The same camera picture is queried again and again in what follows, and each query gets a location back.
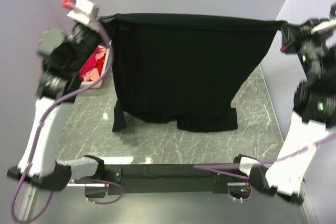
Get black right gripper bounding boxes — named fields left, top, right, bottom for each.
left=281, top=15, right=336, bottom=76

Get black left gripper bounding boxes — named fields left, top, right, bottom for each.
left=67, top=14, right=117, bottom=72

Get black t shirt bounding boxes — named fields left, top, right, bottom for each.
left=100, top=14, right=282, bottom=132

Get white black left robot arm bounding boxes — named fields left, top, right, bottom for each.
left=7, top=17, right=113, bottom=191

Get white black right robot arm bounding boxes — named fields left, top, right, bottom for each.
left=230, top=5, right=335, bottom=205

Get orange red t shirt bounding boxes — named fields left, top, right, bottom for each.
left=96, top=56, right=106, bottom=75

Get white plastic laundry basket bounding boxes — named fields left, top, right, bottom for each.
left=78, top=45, right=112, bottom=90

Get black base crossbar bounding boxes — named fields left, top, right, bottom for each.
left=74, top=164, right=247, bottom=200

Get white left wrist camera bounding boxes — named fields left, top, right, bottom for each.
left=62, top=0, right=99, bottom=26

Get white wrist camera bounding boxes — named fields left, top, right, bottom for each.
left=62, top=0, right=99, bottom=26
left=310, top=12, right=336, bottom=35

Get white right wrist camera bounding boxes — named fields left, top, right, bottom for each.
left=310, top=12, right=336, bottom=35

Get aluminium frame rail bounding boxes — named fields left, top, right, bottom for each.
left=17, top=182, right=108, bottom=223

